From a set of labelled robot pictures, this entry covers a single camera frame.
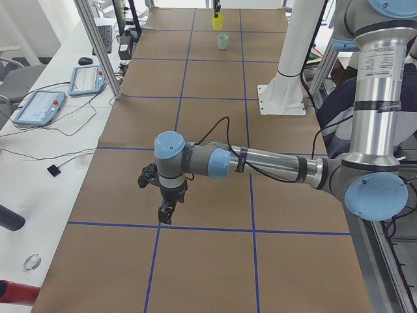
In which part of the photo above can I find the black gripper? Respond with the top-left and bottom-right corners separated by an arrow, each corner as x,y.
158,182 -> 188,224

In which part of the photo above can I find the yellow plastic cup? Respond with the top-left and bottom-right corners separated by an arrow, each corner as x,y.
211,13 -> 223,31

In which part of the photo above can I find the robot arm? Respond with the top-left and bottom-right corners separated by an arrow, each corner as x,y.
138,1 -> 416,224

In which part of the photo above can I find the green plastic cup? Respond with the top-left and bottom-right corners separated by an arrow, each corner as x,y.
217,34 -> 229,50

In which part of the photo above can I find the brown paper table mat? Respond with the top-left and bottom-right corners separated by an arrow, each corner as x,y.
33,8 -> 372,312

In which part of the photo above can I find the black keyboard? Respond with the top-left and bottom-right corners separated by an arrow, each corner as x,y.
96,25 -> 113,53

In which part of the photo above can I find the small black square device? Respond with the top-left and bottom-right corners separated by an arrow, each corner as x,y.
47,164 -> 61,177

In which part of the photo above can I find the black computer mouse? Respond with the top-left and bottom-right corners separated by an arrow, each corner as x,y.
78,57 -> 93,66

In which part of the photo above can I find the far blue teach pendant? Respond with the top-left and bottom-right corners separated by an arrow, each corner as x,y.
68,65 -> 106,97

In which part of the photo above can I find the blue teach pendant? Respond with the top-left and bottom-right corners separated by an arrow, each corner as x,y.
13,90 -> 66,126
68,65 -> 106,97

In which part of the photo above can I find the near blue teach pendant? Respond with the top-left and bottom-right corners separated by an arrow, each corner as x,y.
13,90 -> 66,126

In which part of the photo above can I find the red cylinder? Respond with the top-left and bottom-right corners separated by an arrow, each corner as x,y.
1,280 -> 40,306

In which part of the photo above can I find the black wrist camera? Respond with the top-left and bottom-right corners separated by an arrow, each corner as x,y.
137,163 -> 160,188

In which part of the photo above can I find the black camera cable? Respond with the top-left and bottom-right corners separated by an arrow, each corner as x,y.
187,116 -> 354,183

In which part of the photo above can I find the white pedestal column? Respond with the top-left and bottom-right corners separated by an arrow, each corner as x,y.
257,0 -> 326,115

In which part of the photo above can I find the aluminium frame post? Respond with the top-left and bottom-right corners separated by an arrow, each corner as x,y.
74,0 -> 122,100

